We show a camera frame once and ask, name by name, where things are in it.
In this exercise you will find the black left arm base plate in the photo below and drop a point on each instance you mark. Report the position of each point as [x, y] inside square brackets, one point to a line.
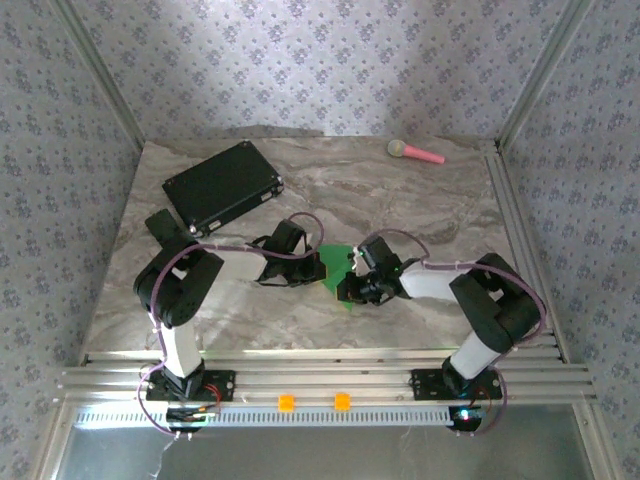
[225, 385]

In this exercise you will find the aluminium side rail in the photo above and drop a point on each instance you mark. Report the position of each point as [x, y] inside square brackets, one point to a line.
[497, 170]

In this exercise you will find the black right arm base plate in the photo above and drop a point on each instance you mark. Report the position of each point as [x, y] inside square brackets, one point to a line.
[425, 385]

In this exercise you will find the green cloth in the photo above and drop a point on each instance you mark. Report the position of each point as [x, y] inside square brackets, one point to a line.
[332, 265]

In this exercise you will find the aluminium frame leg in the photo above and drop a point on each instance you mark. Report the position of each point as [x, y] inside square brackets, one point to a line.
[591, 445]
[54, 445]

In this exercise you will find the small black box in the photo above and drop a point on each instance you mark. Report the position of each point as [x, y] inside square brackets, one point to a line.
[162, 225]

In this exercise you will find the pink toy microphone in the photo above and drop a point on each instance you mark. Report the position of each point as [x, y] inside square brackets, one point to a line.
[420, 154]

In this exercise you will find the aluminium upright post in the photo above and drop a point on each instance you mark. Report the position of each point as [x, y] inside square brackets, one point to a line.
[545, 75]
[102, 75]

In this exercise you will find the grey metal sheet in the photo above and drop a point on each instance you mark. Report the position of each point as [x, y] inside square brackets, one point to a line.
[325, 455]

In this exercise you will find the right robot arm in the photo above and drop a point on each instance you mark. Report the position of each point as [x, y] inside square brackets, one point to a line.
[472, 357]

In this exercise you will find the black case with metal latches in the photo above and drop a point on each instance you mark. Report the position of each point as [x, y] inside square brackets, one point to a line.
[220, 185]

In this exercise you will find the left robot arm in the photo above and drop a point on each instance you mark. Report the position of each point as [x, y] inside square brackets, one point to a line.
[182, 350]

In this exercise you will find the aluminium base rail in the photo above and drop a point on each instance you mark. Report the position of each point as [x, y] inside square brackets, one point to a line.
[320, 375]

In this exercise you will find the orange clip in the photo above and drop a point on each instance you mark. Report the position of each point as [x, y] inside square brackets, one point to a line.
[342, 402]
[286, 403]

